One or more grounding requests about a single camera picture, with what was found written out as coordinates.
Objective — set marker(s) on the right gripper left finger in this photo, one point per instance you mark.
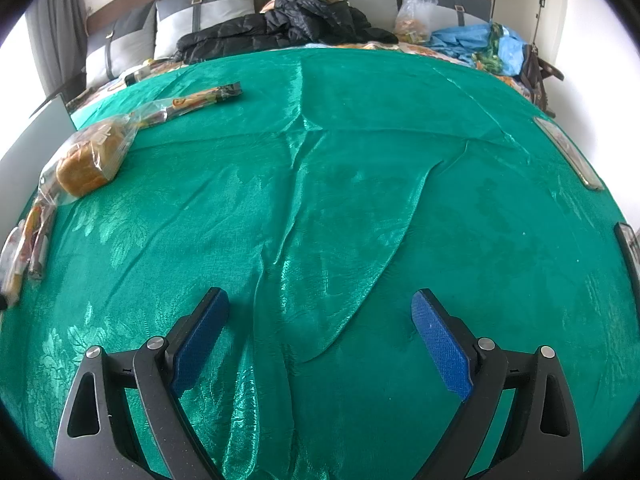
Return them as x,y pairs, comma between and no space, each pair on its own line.
96,437

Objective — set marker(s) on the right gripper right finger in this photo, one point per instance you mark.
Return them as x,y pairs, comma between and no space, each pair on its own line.
540,439

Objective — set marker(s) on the yellow brown snack packet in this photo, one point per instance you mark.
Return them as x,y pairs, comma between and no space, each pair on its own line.
36,233

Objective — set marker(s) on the clear biscuit pack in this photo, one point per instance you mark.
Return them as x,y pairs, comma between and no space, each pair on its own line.
14,258

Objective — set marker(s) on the clear plastic bag of snacks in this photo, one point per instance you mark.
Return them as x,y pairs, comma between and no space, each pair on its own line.
414,21

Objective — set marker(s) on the patterned-case smartphone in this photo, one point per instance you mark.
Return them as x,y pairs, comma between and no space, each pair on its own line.
571,154

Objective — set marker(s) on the bagged bread loaf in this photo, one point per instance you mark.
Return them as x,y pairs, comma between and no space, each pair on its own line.
89,159

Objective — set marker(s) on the white storage box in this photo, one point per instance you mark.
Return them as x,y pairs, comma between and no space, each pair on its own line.
22,163

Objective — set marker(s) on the green satin bedspread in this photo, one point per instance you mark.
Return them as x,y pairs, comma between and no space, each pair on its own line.
337,185

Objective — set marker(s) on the wooden chair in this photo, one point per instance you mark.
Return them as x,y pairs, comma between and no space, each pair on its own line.
534,72

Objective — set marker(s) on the long black-tipped snack pack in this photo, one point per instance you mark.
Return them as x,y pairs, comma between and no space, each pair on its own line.
160,111

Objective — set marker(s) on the blue cloth pile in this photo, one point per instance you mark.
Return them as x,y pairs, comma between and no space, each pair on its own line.
492,47

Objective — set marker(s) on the far left grey pillow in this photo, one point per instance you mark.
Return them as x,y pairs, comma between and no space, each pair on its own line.
117,47

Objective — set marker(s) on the grey curtain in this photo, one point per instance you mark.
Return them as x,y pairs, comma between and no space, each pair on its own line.
57,34

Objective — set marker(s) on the far right grey pillow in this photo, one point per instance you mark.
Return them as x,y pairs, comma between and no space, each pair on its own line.
450,13

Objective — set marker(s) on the black puffer jacket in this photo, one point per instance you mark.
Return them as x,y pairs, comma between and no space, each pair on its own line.
289,24

